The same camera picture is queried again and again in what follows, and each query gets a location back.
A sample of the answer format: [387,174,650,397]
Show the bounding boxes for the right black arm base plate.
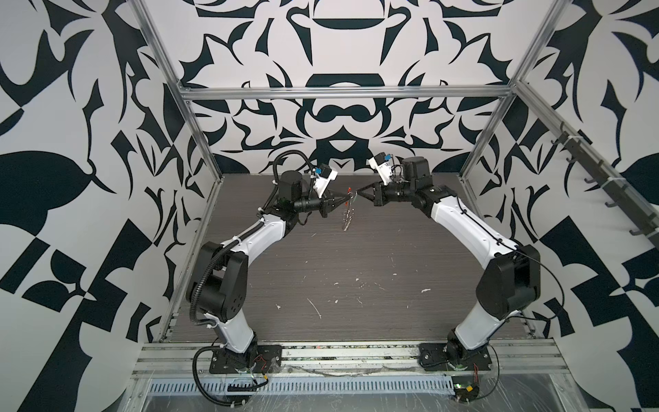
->
[418,341,492,372]

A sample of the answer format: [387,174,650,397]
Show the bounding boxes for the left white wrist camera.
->
[312,164,338,198]

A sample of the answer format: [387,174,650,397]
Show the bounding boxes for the white slotted cable duct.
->
[143,375,456,398]

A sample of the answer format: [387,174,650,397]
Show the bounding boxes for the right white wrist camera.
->
[367,152,393,185]

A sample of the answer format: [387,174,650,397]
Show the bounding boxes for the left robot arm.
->
[186,166,350,355]

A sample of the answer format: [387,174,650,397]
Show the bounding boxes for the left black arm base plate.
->
[209,344,283,374]

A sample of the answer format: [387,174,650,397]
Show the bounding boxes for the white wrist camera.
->
[367,152,393,185]
[312,164,338,198]

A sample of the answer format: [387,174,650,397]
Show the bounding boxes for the left black corrugated cable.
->
[191,346,269,409]

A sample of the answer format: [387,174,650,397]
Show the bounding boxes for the aluminium front rail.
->
[130,339,570,379]

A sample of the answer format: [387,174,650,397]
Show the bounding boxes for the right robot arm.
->
[358,153,541,370]

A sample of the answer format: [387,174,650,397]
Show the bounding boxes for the aluminium frame back bar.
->
[180,85,511,101]

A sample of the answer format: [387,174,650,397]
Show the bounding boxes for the grey hook rack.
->
[552,121,658,249]

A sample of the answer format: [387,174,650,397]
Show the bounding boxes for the right small circuit board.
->
[452,378,480,404]

